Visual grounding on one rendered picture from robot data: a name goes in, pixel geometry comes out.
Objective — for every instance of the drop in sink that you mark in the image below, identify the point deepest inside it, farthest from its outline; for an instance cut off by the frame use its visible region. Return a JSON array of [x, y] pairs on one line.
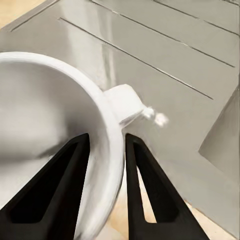
[[182, 58]]

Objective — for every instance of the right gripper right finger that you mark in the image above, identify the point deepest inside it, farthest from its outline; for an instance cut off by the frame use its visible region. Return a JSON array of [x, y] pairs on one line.
[[174, 219]]

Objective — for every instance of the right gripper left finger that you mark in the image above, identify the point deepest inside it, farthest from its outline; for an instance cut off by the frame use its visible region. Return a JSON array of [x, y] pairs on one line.
[[47, 207]]

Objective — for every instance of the countertop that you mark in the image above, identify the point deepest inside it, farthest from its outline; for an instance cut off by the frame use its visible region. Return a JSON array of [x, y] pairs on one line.
[[10, 10]]

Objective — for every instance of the coffee cup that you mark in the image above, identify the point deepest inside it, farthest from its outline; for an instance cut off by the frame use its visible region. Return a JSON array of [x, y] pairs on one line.
[[46, 102]]

